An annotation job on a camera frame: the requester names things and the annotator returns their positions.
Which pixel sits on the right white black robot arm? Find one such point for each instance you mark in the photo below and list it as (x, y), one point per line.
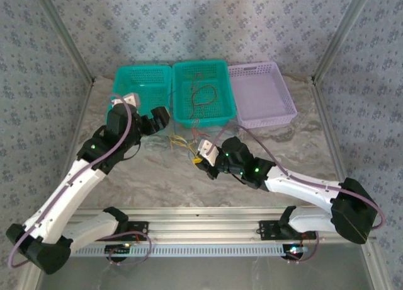
(299, 189)

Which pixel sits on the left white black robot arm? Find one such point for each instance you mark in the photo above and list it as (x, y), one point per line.
(66, 195)

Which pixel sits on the teal plastic basket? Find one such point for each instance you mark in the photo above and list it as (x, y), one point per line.
(148, 82)
(220, 78)

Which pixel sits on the lilac plastic basket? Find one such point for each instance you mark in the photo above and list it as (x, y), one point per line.
(242, 82)

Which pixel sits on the right black controller board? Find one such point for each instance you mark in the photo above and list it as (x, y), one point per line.
(294, 249)

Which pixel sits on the black controller board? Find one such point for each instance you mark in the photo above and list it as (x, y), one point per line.
(118, 248)
(294, 249)

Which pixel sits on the left black controller board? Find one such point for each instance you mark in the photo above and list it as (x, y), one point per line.
(118, 248)

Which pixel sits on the aluminium table edge rail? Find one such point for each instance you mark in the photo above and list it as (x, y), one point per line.
(321, 101)
(82, 113)

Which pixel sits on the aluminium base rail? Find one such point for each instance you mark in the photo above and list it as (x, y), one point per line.
(201, 227)

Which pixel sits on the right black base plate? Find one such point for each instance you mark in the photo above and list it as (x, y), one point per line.
(267, 230)

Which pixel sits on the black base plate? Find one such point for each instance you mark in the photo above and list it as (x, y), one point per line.
(267, 230)
(138, 228)

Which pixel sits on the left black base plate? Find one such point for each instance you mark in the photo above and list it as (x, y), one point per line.
(138, 228)

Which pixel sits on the aluminium frame post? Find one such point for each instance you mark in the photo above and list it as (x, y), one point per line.
(340, 34)
(64, 34)

